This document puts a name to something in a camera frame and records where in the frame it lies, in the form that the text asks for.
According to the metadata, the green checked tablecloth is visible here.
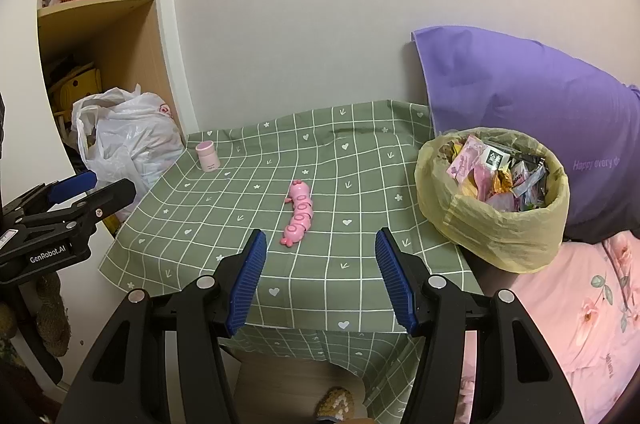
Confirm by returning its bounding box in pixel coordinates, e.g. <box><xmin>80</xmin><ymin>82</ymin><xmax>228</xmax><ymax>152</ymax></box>
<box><xmin>97</xmin><ymin>100</ymin><xmax>483</xmax><ymax>420</ymax></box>

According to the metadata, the pink floral blanket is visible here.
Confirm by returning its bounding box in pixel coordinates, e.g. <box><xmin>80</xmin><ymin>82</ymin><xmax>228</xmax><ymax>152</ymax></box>
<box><xmin>457</xmin><ymin>231</ymin><xmax>640</xmax><ymax>424</ymax></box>

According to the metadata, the wooden shelf unit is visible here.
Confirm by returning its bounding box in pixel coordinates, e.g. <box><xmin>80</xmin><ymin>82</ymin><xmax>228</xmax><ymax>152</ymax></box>
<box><xmin>36</xmin><ymin>0</ymin><xmax>198</xmax><ymax>155</ymax></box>

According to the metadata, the pink jar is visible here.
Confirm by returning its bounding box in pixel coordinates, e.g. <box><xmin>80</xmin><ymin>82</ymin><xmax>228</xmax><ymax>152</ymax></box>
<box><xmin>196</xmin><ymin>141</ymin><xmax>221</xmax><ymax>173</ymax></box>

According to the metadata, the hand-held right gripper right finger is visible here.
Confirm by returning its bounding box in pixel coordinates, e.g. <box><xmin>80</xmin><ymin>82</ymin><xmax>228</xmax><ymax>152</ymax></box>
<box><xmin>375</xmin><ymin>227</ymin><xmax>586</xmax><ymax>424</ymax></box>

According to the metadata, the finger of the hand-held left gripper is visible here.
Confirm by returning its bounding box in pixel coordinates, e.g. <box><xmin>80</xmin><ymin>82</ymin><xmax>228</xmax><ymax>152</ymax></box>
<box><xmin>70</xmin><ymin>178</ymin><xmax>137</xmax><ymax>235</ymax></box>
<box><xmin>2</xmin><ymin>170</ymin><xmax>98</xmax><ymax>219</ymax></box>

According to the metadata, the patterned knit slipper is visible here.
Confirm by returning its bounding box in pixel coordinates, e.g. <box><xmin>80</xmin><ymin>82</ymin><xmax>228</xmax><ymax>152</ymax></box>
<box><xmin>314</xmin><ymin>386</ymin><xmax>355</xmax><ymax>420</ymax></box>

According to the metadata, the purple pillow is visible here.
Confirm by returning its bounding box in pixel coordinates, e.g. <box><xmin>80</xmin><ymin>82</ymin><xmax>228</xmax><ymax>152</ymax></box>
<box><xmin>411</xmin><ymin>25</ymin><xmax>640</xmax><ymax>245</ymax></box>

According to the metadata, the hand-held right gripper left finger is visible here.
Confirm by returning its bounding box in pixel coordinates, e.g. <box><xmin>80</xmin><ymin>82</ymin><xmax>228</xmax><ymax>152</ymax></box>
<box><xmin>55</xmin><ymin>229</ymin><xmax>268</xmax><ymax>424</ymax></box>

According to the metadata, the pile of snack wrappers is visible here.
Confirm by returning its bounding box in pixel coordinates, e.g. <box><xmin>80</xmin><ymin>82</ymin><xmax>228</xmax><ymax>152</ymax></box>
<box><xmin>442</xmin><ymin>135</ymin><xmax>551</xmax><ymax>211</ymax></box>

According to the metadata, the yellow item on shelf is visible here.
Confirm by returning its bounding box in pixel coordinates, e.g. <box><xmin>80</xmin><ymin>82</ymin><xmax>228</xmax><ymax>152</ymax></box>
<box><xmin>47</xmin><ymin>64</ymin><xmax>103</xmax><ymax>115</ymax></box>

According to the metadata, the white plastic bag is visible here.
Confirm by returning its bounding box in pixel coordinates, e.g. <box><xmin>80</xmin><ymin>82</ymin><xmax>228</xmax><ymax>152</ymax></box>
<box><xmin>71</xmin><ymin>84</ymin><xmax>186</xmax><ymax>222</ymax></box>

